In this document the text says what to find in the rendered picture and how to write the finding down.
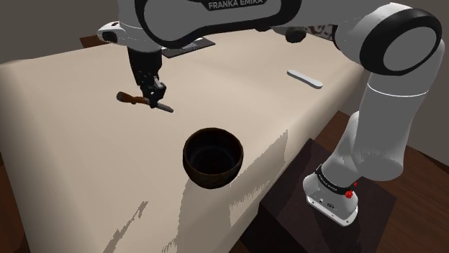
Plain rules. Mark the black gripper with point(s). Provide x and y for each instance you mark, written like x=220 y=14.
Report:
x=144 y=61

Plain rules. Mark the dark brown bowl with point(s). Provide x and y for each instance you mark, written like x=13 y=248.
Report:
x=212 y=159

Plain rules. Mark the black tablet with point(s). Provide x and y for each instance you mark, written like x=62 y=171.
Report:
x=187 y=47

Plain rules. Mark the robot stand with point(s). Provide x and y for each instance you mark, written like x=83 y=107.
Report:
x=298 y=224

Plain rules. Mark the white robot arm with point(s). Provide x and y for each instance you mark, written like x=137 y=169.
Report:
x=386 y=115

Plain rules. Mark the light grey remote control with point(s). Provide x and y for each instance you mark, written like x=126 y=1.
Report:
x=304 y=78

